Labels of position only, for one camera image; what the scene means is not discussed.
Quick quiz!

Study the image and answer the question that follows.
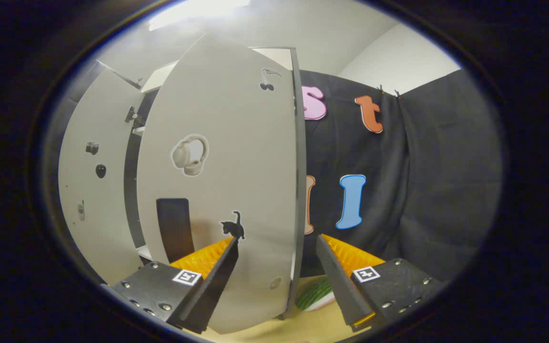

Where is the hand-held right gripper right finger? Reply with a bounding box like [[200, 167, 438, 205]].
[[316, 233, 442, 333]]

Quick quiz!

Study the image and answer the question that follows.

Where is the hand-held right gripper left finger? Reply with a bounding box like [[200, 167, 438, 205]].
[[101, 237, 240, 334]]

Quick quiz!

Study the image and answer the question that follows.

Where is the white cabinet door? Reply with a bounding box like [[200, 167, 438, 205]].
[[58, 71, 146, 285], [136, 33, 308, 335]]

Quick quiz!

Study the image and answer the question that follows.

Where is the grey and white cabinet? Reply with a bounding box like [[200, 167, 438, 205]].
[[124, 47, 295, 262]]

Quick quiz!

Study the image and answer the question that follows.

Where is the black backdrop cloth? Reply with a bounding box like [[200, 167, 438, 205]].
[[298, 69, 503, 286]]

